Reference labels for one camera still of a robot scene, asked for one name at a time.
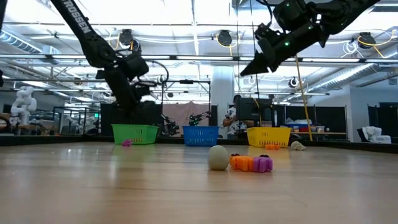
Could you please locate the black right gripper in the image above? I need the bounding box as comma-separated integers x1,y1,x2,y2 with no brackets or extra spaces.
239,22,330,77

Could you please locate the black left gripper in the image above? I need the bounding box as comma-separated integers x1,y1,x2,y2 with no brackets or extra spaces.
103,65,140,108

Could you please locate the yellow plastic basket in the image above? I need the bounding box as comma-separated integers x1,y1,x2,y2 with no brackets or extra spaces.
246,126,292,149

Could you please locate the grey plastic skull toy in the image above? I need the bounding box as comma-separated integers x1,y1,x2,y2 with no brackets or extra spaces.
290,140,307,151
207,144,230,171

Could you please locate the black desk monitor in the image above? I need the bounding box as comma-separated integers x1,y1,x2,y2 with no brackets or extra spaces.
236,97,274,127

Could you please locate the green plastic basket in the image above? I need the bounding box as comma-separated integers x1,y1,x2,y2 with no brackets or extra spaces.
111,123,159,146

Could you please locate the long ceiling light strip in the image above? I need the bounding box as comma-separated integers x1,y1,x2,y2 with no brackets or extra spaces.
0,54,398,64

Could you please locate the person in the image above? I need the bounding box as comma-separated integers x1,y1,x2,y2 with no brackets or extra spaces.
222,94,254,140

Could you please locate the pink cloth backdrop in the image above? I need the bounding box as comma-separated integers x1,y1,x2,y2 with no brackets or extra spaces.
162,101,213,136

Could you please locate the wooden top standing desk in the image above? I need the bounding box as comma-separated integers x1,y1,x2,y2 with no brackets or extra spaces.
290,130,348,141

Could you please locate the blue plastic basket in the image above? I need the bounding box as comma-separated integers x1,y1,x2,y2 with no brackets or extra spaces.
182,125,220,147

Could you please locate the white cloth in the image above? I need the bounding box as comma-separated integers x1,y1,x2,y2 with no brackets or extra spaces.
362,126,392,144

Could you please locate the thin black hanging cable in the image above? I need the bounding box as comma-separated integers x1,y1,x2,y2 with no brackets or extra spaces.
235,0,242,103

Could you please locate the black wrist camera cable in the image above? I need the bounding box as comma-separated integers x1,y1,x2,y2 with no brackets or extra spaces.
255,0,276,27

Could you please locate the yellow drooping extension cable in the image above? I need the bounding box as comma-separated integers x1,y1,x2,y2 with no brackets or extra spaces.
252,96,263,126

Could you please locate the black framed enclosure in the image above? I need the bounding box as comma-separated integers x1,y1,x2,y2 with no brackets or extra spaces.
52,105,101,136

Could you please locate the yellow hanging power cable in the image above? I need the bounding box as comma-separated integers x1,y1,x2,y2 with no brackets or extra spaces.
294,55,313,142

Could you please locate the black camera rig frame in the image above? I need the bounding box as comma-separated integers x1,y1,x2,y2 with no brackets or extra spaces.
160,78,213,138

